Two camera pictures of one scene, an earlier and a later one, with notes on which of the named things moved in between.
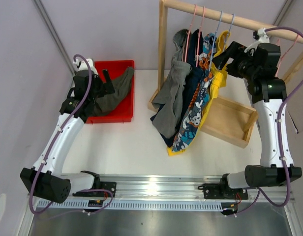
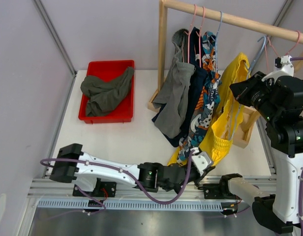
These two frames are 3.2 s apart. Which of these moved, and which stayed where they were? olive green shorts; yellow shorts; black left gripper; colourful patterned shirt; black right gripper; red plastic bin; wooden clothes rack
Moved: black left gripper; yellow shorts; colourful patterned shirt; black right gripper
Stayed: red plastic bin; wooden clothes rack; olive green shorts
